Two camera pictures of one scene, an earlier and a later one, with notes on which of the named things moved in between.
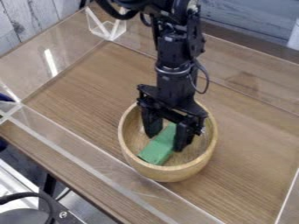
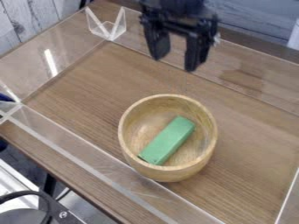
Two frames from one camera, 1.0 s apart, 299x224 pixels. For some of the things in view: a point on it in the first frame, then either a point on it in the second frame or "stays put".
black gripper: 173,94 -> 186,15
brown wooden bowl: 185,164 stays put
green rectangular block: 162,145 stays put
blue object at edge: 5,97 stays put
